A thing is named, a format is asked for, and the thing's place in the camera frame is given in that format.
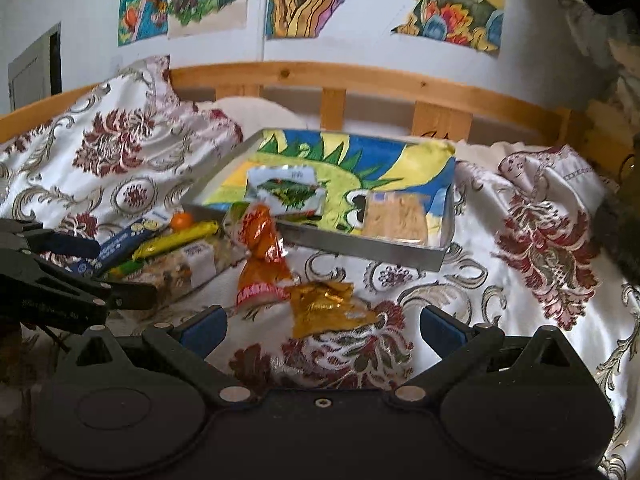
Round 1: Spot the wooden bed headboard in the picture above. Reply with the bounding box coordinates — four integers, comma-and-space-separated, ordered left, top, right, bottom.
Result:
0, 60, 640, 181

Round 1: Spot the floral curtain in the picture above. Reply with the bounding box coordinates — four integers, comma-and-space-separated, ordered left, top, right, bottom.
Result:
558, 0, 639, 124

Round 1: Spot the clear nut mix packet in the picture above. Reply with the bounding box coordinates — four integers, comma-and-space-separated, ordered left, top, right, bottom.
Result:
105, 236, 245, 310

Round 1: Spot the green and white snack packet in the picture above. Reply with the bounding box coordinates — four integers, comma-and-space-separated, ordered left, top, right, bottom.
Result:
245, 165, 326, 218

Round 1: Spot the grey door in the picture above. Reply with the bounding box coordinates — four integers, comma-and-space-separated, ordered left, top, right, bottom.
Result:
8, 24, 62, 110

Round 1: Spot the green hill landscape drawing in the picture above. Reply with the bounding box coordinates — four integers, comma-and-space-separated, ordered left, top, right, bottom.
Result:
392, 0, 506, 56

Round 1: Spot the small orange fruit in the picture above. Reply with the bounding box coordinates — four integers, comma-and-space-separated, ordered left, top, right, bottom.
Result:
169, 211, 195, 232

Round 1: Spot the blue orange character drawing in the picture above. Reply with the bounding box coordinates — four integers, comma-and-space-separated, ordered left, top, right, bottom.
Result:
118, 0, 169, 47

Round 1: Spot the clear bag of beige crisps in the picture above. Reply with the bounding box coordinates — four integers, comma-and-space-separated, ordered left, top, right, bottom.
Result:
361, 191, 428, 246

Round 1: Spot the yellow snack bar packet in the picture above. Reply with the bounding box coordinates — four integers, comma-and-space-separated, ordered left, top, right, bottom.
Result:
131, 220, 220, 261

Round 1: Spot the grey tray with dragon painting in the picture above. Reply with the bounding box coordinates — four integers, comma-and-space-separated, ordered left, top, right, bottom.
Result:
181, 129, 456, 272

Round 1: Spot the gold foil snack packet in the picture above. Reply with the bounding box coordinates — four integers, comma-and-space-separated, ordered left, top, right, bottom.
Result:
288, 281, 378, 339

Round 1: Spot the orange snack bag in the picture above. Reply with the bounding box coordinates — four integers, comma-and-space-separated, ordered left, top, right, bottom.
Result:
224, 202, 294, 312

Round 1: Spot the white pillow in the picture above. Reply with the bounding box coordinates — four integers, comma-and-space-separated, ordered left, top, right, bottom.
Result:
195, 96, 308, 138

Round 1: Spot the white wall pipe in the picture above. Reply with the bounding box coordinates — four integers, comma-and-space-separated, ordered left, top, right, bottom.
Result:
256, 0, 268, 62

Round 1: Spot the floral satin bedspread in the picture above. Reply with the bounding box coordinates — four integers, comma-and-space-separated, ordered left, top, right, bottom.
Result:
1, 56, 639, 479

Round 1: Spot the blue tube box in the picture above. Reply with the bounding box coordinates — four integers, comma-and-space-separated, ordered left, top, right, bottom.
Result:
70, 210, 170, 278

